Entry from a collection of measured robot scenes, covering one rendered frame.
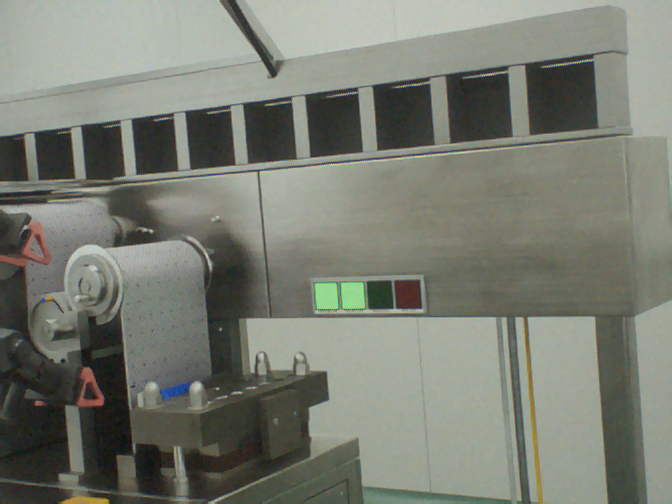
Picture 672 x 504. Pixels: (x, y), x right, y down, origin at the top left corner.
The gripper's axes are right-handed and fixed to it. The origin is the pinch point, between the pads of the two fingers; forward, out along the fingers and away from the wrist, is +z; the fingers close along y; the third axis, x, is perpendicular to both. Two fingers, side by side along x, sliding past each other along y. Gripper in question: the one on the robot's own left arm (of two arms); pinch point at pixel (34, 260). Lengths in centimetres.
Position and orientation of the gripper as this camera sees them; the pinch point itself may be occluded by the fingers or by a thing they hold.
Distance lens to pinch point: 195.7
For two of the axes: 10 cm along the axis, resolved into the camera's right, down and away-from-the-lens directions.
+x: 2.7, -8.2, 5.1
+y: 8.4, -0.5, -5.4
